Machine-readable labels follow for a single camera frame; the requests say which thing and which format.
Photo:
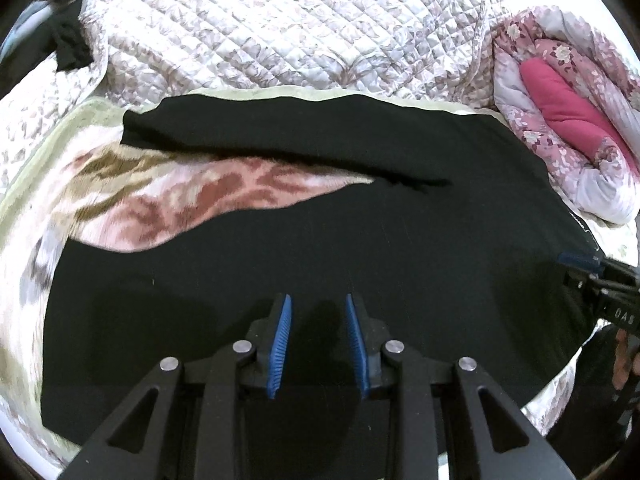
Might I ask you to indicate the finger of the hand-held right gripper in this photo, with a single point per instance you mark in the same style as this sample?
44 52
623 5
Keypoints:
580 259
580 284

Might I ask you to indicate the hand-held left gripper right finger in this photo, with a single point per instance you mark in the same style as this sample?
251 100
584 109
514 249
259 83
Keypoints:
356 340

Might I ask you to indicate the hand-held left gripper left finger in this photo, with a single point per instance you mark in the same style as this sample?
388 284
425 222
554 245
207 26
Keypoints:
279 340

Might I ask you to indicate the black pants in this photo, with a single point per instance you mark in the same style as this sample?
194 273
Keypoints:
350 210

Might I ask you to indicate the person's right hand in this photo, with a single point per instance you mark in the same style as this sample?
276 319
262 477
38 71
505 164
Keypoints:
624 360

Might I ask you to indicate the pink floral comforter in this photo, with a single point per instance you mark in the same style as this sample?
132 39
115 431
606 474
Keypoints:
600 185

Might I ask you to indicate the magenta pillow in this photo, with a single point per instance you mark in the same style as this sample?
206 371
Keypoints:
565 105

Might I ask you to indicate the floral fleece blanket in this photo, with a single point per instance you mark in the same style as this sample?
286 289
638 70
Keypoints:
150 195

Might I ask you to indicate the quilted floral bedspread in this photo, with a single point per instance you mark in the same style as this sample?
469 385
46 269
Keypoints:
275 25

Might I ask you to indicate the dark cloth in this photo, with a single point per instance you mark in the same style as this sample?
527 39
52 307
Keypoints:
67 35

